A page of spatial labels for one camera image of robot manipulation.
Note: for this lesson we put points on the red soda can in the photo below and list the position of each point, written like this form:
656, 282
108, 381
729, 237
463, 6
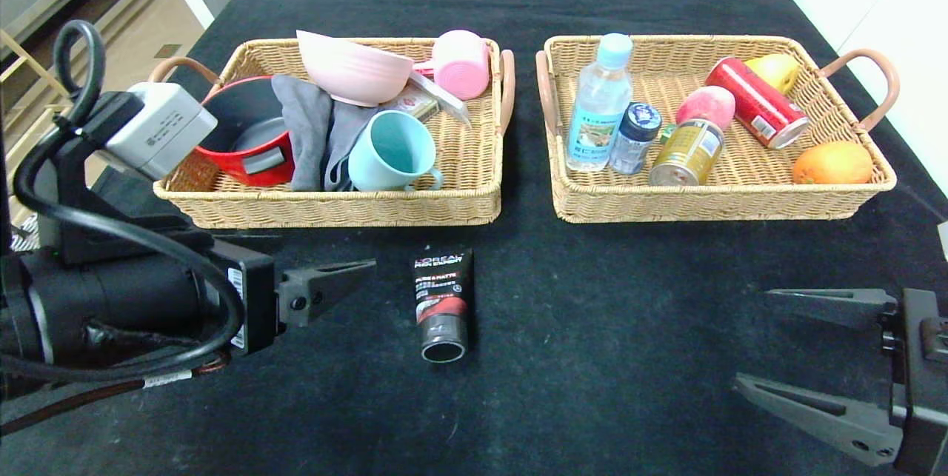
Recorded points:
755, 102

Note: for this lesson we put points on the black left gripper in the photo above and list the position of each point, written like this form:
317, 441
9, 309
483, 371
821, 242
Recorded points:
250, 297

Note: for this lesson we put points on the yellow pear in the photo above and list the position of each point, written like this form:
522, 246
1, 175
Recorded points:
778, 70

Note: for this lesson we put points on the gold drink can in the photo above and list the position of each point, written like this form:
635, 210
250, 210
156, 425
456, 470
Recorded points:
685, 154

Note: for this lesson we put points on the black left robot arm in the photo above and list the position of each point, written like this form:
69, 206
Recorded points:
111, 298

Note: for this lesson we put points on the pink measuring cup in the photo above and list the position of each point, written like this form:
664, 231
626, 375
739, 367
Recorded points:
463, 69

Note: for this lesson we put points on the teal mug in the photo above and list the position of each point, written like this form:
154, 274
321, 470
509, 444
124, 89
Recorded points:
392, 150

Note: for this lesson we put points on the small bottle dark blue cap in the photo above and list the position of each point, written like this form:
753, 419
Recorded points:
633, 143

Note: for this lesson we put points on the red apple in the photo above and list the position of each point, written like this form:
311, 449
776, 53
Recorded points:
707, 104

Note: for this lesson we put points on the black face wash tube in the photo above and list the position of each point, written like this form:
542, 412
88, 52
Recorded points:
442, 298

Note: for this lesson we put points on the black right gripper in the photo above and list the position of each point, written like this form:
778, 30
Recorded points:
920, 365

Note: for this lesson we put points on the green gum pack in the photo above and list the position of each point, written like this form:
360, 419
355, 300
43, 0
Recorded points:
666, 133

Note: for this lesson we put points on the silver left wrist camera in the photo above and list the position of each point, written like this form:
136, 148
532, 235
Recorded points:
155, 132

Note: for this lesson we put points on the small green tin box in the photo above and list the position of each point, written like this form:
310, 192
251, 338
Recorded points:
415, 102

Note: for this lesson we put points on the light wooden rack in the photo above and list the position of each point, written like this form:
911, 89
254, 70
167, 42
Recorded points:
29, 61

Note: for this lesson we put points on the silver tube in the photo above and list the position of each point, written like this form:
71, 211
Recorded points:
444, 95

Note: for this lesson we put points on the red cooking pot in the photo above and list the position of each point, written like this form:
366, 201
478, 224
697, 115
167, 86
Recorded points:
244, 128

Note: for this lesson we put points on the grey towel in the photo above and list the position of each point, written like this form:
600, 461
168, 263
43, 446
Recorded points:
311, 135

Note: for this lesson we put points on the clear water bottle blue cap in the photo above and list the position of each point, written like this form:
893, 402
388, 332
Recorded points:
596, 121

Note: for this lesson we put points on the pink bowl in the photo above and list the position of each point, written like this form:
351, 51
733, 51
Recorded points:
355, 69

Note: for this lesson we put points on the orange fruit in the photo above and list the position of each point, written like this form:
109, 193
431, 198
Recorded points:
833, 163

